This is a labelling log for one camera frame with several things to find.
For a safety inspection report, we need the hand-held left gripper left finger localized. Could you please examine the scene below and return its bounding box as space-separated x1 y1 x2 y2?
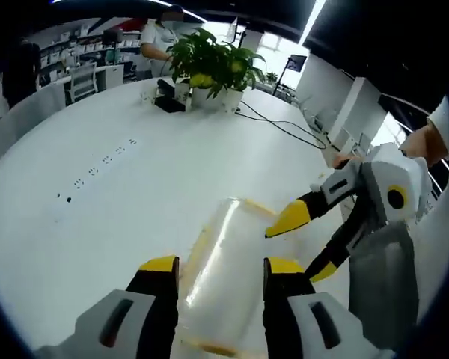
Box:
76 255 180 359

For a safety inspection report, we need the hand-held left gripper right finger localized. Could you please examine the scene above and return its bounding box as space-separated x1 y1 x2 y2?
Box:
263 257 379 359

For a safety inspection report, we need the clear plastic film roll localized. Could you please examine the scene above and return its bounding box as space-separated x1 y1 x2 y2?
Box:
178 196 308 357

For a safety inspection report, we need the person's right hand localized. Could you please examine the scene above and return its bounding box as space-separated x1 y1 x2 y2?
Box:
398 123 449 168

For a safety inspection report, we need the person's white clothing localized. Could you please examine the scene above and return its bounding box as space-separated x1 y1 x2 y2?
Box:
413 194 449 326

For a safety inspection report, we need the black screen on tripod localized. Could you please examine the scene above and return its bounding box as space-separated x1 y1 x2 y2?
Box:
272 54 308 99

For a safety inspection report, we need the small white plant pot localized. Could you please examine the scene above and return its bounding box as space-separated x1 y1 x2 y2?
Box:
174 82 192 108

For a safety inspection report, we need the small black box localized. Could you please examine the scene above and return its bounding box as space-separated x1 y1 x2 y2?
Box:
154 79 187 114

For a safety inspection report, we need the long ceiling light strip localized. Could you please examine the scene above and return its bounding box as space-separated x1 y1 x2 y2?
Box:
298 0 327 46

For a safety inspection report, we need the green potted plant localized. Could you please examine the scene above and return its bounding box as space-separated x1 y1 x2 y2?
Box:
165 28 267 113

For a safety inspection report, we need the white mesh office chair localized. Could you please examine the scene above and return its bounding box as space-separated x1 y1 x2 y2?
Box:
64 61 99 105

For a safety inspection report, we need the black monitor on stand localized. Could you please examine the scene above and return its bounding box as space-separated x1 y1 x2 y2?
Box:
102 28 125 65

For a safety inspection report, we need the black table cable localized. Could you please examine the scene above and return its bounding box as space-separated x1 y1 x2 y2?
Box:
234 99 329 151

